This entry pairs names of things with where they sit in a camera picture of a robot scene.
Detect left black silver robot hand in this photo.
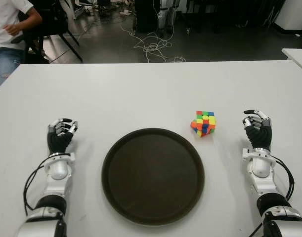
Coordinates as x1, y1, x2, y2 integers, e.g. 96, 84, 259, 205
47, 118, 80, 156

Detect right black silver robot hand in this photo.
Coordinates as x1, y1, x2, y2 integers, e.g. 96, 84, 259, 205
241, 109, 273, 152

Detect multicoloured Rubik's cube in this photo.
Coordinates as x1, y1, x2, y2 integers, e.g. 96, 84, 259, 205
189, 110, 217, 138

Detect round dark brown plate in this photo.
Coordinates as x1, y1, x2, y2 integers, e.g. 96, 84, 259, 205
101, 127, 205, 219

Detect white side table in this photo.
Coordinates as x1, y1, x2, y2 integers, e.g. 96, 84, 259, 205
281, 48, 302, 75

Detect black chair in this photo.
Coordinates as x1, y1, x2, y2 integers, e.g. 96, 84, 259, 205
11, 0, 84, 64

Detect seated person in white shirt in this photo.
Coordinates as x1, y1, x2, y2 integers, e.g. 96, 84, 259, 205
0, 0, 43, 87

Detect black cabinet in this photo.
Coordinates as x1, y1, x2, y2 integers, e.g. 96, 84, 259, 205
134, 0, 161, 33

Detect white humanoid robot legs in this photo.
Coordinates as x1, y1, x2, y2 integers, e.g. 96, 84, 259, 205
157, 0, 176, 38

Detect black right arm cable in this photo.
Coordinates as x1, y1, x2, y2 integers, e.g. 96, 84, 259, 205
271, 158, 295, 200

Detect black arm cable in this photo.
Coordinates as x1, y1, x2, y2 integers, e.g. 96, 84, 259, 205
22, 157, 52, 215
271, 158, 295, 200

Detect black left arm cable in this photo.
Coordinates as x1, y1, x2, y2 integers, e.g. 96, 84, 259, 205
22, 157, 52, 215

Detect tangled white floor cable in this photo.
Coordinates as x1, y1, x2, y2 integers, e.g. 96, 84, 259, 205
120, 22, 186, 64

